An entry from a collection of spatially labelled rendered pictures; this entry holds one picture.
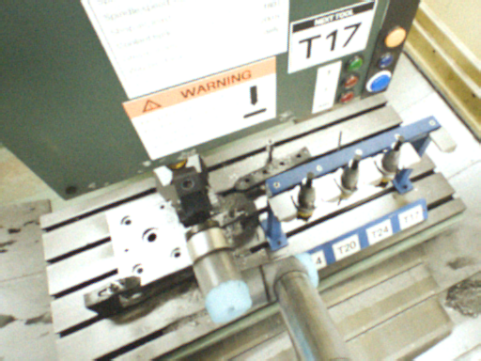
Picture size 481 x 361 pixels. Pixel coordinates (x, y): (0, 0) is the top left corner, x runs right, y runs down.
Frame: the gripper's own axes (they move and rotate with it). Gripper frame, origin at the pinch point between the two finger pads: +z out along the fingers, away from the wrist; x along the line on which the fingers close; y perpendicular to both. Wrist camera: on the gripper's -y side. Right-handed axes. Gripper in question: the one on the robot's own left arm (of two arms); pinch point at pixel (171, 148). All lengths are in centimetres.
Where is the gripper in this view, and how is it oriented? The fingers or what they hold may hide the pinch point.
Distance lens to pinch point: 86.2
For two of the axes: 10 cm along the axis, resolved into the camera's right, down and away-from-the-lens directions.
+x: 9.0, -3.5, 2.6
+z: -4.3, -7.7, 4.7
